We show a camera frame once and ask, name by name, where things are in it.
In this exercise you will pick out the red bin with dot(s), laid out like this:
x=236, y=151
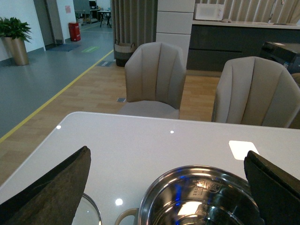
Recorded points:
x=74, y=31

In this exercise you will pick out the steel pot beige handles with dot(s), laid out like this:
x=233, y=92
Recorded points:
x=196, y=195

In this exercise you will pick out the beige curtain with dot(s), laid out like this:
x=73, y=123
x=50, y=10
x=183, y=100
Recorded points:
x=134, y=21

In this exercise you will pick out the beige chair right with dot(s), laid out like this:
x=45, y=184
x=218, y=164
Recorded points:
x=256, y=91

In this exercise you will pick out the white pillar cabinet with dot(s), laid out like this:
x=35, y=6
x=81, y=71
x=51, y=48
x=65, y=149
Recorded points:
x=174, y=23

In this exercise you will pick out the distant black table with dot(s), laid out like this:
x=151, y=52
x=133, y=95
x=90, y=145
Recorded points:
x=104, y=15

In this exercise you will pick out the green plant gold planter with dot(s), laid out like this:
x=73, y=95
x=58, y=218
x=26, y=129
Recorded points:
x=15, y=34

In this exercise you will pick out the woven basket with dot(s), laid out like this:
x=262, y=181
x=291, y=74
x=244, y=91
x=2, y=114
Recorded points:
x=123, y=52

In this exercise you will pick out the beige chair left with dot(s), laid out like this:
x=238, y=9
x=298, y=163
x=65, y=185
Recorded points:
x=155, y=76

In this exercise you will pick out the dark kitchen counter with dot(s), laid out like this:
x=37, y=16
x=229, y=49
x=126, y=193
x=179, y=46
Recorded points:
x=212, y=44

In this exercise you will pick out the black box appliance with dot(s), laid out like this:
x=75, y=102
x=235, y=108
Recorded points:
x=286, y=54

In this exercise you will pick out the glass lid gold knob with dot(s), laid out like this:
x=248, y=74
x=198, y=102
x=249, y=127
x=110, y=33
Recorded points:
x=87, y=212

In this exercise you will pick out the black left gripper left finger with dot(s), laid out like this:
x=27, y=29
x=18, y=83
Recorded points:
x=54, y=198

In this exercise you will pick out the beige chair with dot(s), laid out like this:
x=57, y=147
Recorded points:
x=155, y=76
x=256, y=91

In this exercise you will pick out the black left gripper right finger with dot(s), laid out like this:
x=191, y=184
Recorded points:
x=276, y=192

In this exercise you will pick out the white microwave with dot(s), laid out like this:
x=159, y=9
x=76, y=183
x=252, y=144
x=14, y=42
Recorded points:
x=208, y=12

